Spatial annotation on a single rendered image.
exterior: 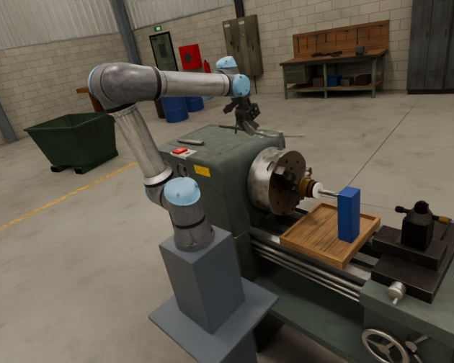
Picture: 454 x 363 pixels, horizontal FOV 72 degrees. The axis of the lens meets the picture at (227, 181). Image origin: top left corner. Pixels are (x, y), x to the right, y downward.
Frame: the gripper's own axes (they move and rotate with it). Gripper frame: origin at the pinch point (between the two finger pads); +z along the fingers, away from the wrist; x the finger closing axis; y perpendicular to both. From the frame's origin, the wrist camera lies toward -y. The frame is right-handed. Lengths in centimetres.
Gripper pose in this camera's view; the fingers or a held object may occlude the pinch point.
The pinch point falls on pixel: (250, 132)
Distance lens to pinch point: 145.1
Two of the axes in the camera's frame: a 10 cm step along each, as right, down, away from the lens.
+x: 6.2, -6.5, 4.3
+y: 6.8, 1.8, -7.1
